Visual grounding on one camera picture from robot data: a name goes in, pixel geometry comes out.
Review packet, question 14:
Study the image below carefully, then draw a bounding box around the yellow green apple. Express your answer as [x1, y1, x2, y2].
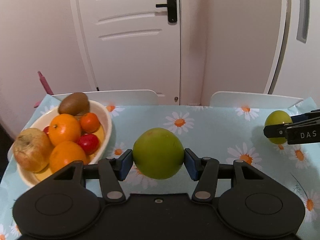
[264, 110, 293, 145]

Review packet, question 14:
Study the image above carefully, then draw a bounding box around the small red tomato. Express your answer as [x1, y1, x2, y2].
[76, 134, 100, 155]

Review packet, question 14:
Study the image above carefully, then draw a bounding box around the orange front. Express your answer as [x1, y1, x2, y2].
[49, 141, 89, 173]

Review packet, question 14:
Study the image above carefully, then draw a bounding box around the orange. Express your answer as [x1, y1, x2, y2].
[49, 141, 89, 173]
[49, 114, 81, 146]

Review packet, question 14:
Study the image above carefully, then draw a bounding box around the orange back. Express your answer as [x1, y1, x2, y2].
[49, 114, 81, 146]

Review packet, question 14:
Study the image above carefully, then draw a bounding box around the brown kiwi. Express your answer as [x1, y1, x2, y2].
[58, 92, 90, 116]

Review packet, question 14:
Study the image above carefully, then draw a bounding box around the large brownish apple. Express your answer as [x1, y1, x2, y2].
[12, 128, 53, 173]

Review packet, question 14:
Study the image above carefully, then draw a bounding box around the small tangerine right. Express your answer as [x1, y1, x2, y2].
[80, 112, 100, 133]

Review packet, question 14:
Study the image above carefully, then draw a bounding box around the small tangerine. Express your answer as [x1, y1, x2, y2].
[43, 126, 49, 136]
[80, 112, 100, 133]

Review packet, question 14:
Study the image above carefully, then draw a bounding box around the white wardrobe door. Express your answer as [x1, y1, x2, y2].
[264, 0, 319, 104]

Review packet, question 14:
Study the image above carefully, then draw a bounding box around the white chair back right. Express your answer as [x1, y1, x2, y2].
[210, 91, 303, 109]

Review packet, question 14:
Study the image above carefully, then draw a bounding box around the white chair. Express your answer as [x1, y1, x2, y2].
[210, 91, 303, 109]
[51, 89, 160, 106]

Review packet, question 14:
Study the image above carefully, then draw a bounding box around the small tangerine left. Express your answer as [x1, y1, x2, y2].
[43, 126, 49, 136]

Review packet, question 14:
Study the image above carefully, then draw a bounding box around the white chair back left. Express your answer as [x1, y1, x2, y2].
[51, 89, 160, 106]

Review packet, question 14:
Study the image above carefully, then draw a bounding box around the pink mop handle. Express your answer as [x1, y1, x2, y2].
[37, 71, 54, 95]

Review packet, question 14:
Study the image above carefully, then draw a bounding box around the black door handle lock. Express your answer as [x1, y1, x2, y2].
[156, 0, 177, 23]

